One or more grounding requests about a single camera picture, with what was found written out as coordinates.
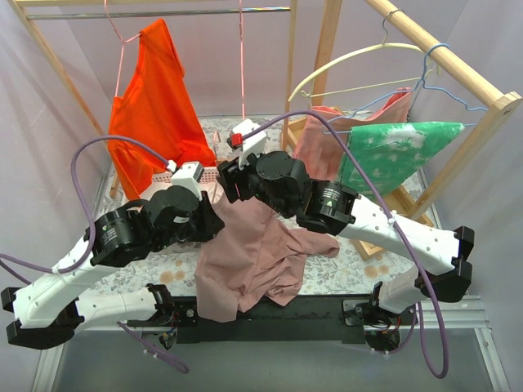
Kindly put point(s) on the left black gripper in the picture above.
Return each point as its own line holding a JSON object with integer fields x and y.
{"x": 211, "y": 220}

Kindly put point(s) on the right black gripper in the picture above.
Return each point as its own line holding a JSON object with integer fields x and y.
{"x": 227, "y": 180}

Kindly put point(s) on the dusty pink t shirt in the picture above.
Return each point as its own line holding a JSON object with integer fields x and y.
{"x": 255, "y": 255}

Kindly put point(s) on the pink wire hanger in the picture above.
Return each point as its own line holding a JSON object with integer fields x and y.
{"x": 216, "y": 140}

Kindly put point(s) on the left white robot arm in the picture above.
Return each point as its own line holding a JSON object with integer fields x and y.
{"x": 52, "y": 309}

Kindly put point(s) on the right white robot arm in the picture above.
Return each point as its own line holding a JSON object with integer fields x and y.
{"x": 440, "y": 269}

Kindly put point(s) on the salmon pink shirt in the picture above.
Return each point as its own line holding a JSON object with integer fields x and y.
{"x": 319, "y": 150}

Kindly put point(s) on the orange t shirt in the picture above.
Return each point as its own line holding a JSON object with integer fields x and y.
{"x": 156, "y": 109}

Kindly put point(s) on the green tie dye shirt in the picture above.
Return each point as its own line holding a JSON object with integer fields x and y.
{"x": 390, "y": 153}

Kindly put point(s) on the cream plastic hanger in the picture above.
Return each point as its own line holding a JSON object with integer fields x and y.
{"x": 383, "y": 45}

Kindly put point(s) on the pink hanger holding orange shirt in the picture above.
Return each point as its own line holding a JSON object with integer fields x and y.
{"x": 123, "y": 43}

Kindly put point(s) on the pink hanger seen edge on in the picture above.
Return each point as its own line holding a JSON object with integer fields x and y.
{"x": 241, "y": 59}

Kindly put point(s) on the white plastic laundry basket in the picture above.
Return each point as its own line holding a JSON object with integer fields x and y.
{"x": 207, "y": 182}

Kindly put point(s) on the floral table mat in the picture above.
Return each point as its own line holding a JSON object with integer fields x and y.
{"x": 175, "y": 266}

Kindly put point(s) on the black base bar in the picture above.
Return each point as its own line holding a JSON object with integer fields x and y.
{"x": 305, "y": 318}

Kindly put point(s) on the right wooden clothes rack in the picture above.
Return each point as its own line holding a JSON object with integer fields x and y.
{"x": 499, "y": 106}

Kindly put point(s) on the wooden clothes rack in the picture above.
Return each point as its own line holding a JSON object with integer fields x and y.
{"x": 134, "y": 166}
{"x": 499, "y": 106}

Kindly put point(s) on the left wooden clothes rack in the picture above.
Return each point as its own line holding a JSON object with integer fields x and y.
{"x": 134, "y": 166}

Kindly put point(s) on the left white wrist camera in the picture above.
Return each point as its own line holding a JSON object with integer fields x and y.
{"x": 187, "y": 176}

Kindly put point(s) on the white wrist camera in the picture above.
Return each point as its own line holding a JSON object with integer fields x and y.
{"x": 239, "y": 139}
{"x": 187, "y": 176}

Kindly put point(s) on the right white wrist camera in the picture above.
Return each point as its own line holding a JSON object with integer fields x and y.
{"x": 239, "y": 139}

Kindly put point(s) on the blue wire hanger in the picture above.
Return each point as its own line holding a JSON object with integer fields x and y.
{"x": 421, "y": 84}

